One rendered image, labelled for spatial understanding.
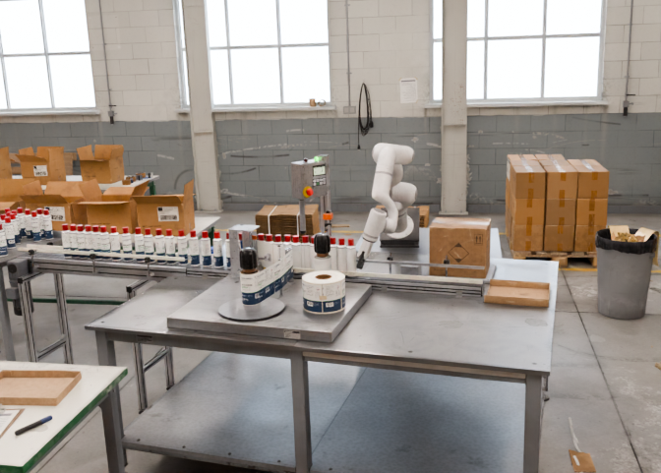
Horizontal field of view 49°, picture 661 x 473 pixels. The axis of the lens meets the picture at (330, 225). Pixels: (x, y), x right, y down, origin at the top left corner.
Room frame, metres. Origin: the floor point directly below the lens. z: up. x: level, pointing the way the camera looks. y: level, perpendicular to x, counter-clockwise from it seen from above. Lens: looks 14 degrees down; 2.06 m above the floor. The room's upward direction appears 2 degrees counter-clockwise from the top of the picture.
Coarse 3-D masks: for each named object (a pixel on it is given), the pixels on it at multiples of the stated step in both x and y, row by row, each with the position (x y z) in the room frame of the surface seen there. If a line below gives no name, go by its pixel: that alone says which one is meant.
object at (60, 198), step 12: (24, 192) 5.29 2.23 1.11; (36, 192) 5.46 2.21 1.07; (48, 192) 5.57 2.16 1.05; (60, 192) 5.55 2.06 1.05; (72, 192) 5.54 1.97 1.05; (36, 204) 5.27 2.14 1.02; (48, 204) 5.26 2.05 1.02; (60, 204) 5.25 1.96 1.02; (72, 204) 5.27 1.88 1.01; (60, 216) 5.25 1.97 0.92; (72, 216) 5.27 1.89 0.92; (84, 216) 5.45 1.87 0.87; (60, 228) 5.25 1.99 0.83; (84, 228) 5.43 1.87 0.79
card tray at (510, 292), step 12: (492, 288) 3.57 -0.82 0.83; (504, 288) 3.56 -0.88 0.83; (516, 288) 3.55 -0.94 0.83; (528, 288) 3.55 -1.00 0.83; (540, 288) 3.54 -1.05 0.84; (492, 300) 3.36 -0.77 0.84; (504, 300) 3.34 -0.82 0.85; (516, 300) 3.32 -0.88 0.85; (528, 300) 3.31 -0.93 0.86; (540, 300) 3.29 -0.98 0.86
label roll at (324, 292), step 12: (312, 276) 3.27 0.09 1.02; (324, 276) 3.30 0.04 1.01; (336, 276) 3.26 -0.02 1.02; (312, 288) 3.18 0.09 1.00; (324, 288) 3.16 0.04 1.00; (336, 288) 3.18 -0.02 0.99; (312, 300) 3.18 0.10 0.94; (324, 300) 3.16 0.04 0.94; (336, 300) 3.18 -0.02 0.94; (312, 312) 3.18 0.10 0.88; (324, 312) 3.16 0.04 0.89
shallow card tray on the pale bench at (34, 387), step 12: (0, 372) 2.75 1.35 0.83; (12, 372) 2.76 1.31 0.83; (24, 372) 2.76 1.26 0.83; (36, 372) 2.75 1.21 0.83; (48, 372) 2.75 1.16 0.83; (60, 372) 2.74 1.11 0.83; (72, 372) 2.73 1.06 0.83; (0, 384) 2.69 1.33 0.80; (12, 384) 2.69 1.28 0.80; (24, 384) 2.69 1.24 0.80; (36, 384) 2.68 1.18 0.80; (48, 384) 2.68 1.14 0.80; (60, 384) 2.67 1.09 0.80; (72, 384) 2.64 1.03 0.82; (0, 396) 2.59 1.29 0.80; (12, 396) 2.59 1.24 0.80; (24, 396) 2.58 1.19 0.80; (36, 396) 2.58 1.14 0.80; (48, 396) 2.57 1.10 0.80; (60, 396) 2.54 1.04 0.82
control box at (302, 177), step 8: (312, 160) 3.90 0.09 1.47; (320, 160) 3.89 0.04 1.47; (296, 168) 3.82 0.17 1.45; (304, 168) 3.80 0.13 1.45; (312, 168) 3.83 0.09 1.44; (296, 176) 3.83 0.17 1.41; (304, 176) 3.80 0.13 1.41; (312, 176) 3.83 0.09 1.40; (320, 176) 3.86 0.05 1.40; (296, 184) 3.83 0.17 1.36; (304, 184) 3.80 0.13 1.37; (312, 184) 3.83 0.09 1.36; (296, 192) 3.83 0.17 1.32; (304, 192) 3.80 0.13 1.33; (320, 192) 3.86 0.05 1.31
